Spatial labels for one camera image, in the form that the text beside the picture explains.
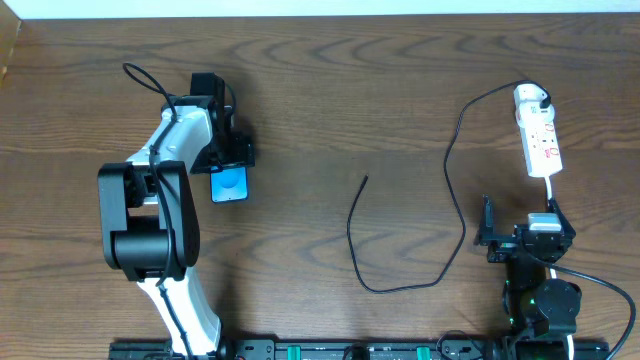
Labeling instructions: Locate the blue screen smartphone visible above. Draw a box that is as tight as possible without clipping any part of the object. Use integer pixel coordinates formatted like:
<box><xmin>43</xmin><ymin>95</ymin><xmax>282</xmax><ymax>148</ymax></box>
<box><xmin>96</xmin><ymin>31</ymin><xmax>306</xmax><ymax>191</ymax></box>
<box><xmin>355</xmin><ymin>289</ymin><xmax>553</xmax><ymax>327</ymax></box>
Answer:
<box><xmin>210</xmin><ymin>168</ymin><xmax>249</xmax><ymax>203</ymax></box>

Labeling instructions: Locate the black charging cable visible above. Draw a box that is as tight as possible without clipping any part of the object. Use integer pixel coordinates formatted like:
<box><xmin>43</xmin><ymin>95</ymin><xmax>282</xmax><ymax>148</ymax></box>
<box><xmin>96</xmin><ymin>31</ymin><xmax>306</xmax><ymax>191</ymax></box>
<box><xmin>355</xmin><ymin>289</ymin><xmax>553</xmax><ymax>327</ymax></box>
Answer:
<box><xmin>346</xmin><ymin>79</ymin><xmax>553</xmax><ymax>294</ymax></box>

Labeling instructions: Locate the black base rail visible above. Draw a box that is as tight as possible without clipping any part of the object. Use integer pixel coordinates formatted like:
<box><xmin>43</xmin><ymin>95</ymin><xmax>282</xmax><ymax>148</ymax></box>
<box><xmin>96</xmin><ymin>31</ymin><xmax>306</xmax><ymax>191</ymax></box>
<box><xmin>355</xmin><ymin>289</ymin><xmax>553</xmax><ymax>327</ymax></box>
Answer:
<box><xmin>107</xmin><ymin>337</ymin><xmax>609</xmax><ymax>360</ymax></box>

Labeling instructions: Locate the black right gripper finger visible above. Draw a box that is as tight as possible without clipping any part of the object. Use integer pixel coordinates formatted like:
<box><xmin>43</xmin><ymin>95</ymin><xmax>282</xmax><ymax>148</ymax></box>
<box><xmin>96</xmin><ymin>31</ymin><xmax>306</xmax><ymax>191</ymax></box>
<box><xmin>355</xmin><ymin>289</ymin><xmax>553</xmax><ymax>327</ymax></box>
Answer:
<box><xmin>547</xmin><ymin>198</ymin><xmax>573</xmax><ymax>230</ymax></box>
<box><xmin>479</xmin><ymin>195</ymin><xmax>494</xmax><ymax>235</ymax></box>

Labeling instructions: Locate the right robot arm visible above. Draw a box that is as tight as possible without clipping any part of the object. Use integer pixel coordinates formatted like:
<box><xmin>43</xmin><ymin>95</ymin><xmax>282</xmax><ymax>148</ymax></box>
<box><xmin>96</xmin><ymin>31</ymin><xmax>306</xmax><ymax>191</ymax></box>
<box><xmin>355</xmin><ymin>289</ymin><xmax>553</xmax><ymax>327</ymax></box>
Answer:
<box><xmin>476</xmin><ymin>196</ymin><xmax>582</xmax><ymax>359</ymax></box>

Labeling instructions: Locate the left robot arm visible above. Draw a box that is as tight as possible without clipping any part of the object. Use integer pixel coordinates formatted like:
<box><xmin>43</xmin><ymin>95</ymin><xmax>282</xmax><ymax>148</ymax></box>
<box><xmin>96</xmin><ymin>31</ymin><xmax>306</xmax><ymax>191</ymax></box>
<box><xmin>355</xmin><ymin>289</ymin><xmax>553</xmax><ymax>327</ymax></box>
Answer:
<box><xmin>97</xmin><ymin>63</ymin><xmax>255</xmax><ymax>359</ymax></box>

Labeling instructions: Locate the white power strip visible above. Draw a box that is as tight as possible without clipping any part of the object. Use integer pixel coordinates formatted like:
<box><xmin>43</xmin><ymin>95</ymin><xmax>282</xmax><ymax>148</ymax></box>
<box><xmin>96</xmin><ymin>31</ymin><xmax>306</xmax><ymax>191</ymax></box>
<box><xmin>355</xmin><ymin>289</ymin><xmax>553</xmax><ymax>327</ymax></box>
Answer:
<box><xmin>515</xmin><ymin>101</ymin><xmax>563</xmax><ymax>178</ymax></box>

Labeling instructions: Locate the white power strip cord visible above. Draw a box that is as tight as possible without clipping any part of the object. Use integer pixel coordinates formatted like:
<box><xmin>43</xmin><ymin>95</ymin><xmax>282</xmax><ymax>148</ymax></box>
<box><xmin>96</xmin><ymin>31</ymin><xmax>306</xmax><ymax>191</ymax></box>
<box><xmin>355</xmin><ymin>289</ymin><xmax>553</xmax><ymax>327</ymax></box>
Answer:
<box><xmin>543</xmin><ymin>175</ymin><xmax>575</xmax><ymax>360</ymax></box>

